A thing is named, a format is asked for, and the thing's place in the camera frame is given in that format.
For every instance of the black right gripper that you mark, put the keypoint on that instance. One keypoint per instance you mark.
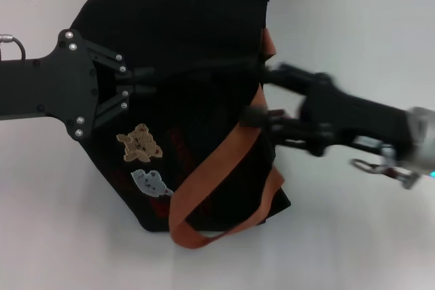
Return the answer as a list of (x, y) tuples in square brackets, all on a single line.
[(346, 110)]

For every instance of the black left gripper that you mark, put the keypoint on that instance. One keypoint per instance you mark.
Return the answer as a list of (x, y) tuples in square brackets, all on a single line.
[(51, 86)]

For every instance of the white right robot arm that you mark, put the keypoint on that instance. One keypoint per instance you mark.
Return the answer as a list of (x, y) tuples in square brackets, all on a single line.
[(423, 140)]

